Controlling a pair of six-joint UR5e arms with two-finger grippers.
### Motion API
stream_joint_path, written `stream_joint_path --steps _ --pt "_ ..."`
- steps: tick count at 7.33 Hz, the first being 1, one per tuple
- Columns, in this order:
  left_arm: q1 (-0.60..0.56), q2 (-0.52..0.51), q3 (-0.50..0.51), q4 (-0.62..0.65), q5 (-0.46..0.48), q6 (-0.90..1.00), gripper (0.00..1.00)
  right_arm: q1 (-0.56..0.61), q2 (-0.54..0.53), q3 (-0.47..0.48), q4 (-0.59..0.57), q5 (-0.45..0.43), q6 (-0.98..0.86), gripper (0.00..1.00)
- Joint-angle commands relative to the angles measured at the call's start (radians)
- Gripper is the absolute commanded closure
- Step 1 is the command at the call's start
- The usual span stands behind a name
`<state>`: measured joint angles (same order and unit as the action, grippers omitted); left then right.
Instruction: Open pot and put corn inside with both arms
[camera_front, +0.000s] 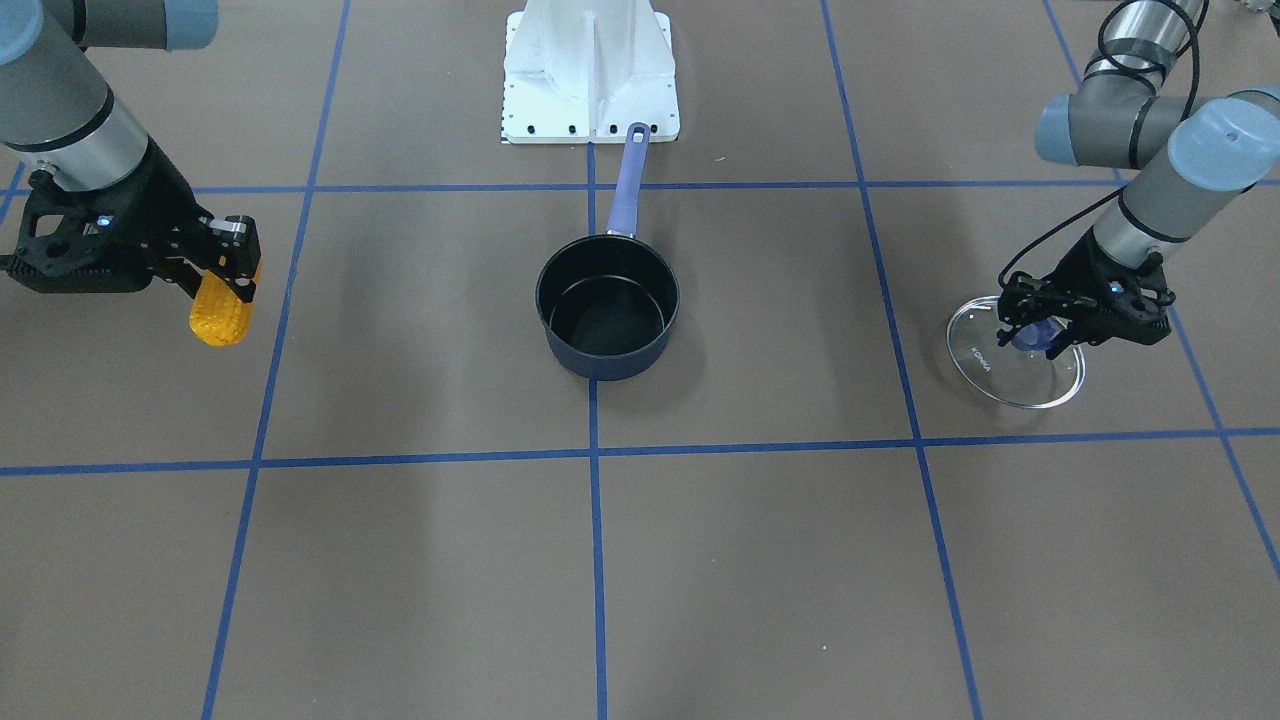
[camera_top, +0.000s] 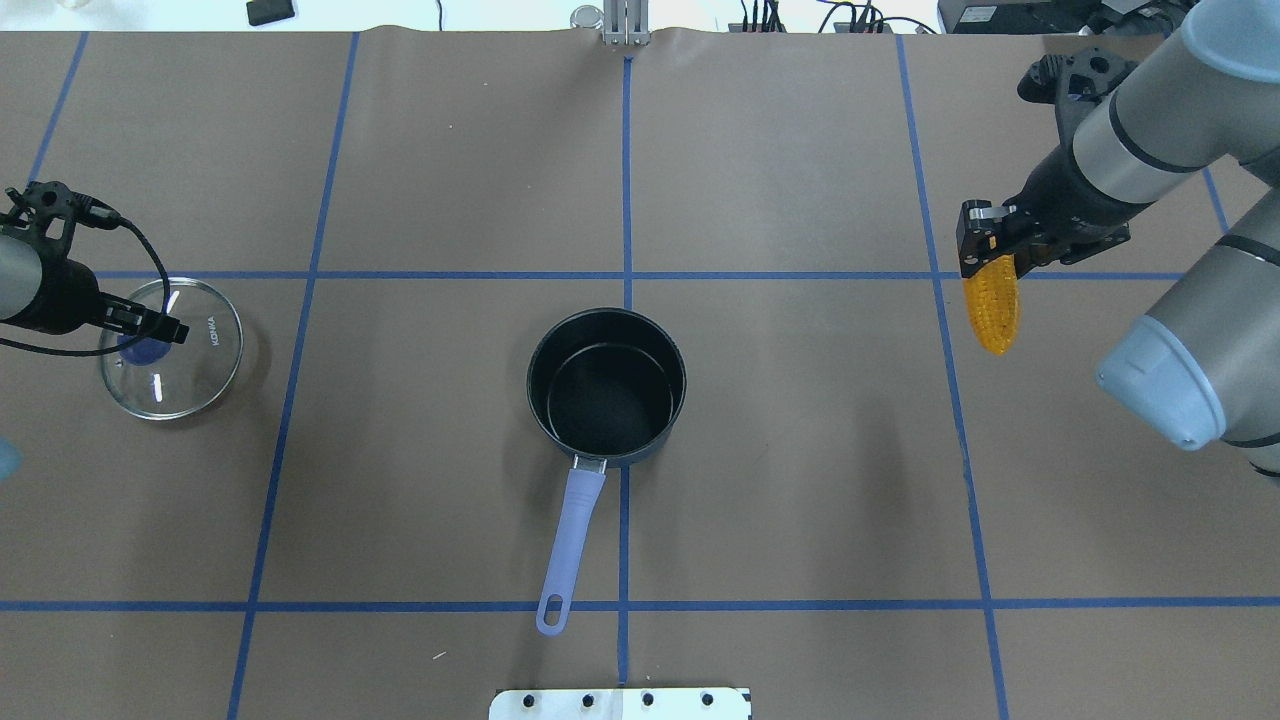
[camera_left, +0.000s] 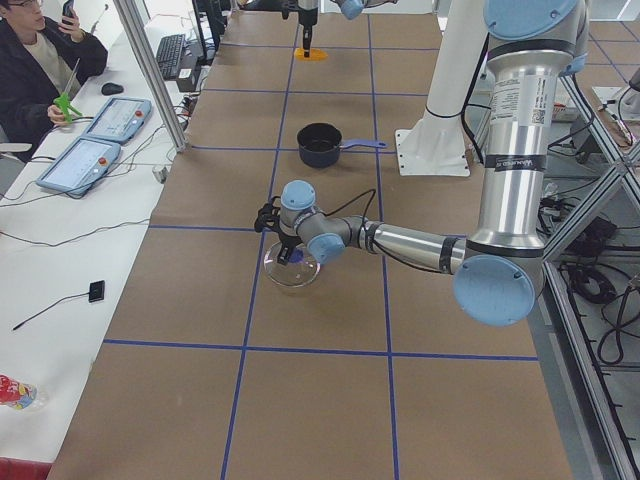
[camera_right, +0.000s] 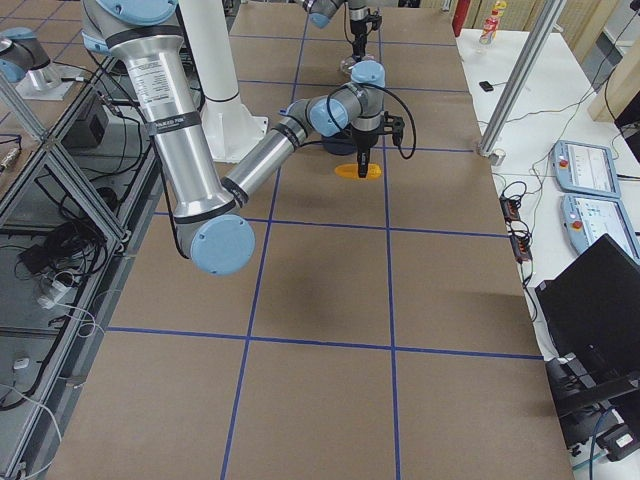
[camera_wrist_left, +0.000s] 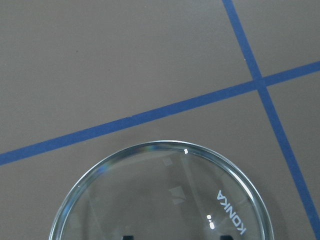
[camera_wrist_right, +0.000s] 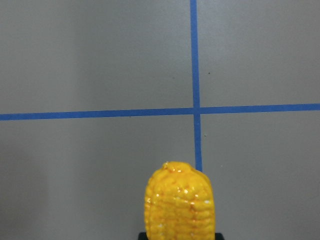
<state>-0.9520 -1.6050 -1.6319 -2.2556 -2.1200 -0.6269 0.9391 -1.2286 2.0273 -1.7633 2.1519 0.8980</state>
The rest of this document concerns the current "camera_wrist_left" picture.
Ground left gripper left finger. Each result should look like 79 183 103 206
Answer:
121 235 134 240

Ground glass pot lid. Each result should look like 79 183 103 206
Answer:
49 140 275 240

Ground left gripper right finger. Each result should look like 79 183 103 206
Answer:
219 235 232 240

